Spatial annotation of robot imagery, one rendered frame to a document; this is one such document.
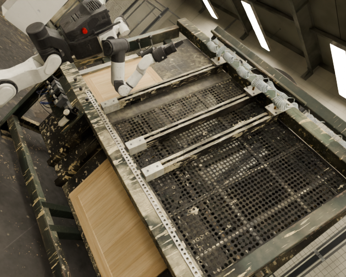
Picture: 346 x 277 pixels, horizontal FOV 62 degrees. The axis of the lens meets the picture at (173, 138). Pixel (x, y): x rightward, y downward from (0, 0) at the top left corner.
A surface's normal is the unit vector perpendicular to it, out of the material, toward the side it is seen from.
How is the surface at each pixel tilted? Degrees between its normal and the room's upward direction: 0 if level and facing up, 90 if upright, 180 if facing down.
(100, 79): 57
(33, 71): 111
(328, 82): 90
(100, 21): 90
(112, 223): 90
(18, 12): 90
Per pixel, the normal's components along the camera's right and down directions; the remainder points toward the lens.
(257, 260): 0.02, -0.65
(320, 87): -0.53, -0.43
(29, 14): 0.44, 0.61
